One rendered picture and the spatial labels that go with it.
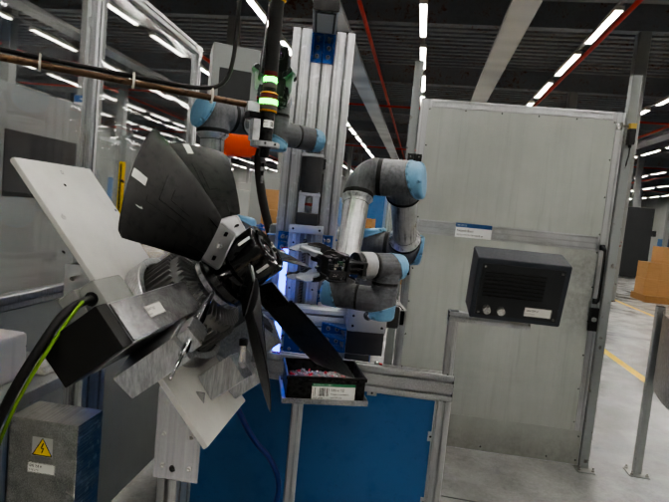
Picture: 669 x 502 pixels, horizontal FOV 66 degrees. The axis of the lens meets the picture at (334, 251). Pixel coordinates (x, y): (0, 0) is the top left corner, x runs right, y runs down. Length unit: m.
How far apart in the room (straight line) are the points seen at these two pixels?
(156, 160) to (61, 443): 0.61
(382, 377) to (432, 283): 1.47
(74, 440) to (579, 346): 2.67
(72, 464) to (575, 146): 2.77
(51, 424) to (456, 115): 2.50
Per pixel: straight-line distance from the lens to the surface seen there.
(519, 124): 3.13
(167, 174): 1.01
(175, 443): 1.23
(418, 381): 1.64
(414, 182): 1.58
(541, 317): 1.63
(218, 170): 1.32
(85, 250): 1.17
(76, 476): 1.26
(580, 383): 3.33
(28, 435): 1.28
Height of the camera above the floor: 1.32
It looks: 4 degrees down
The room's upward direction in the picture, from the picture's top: 6 degrees clockwise
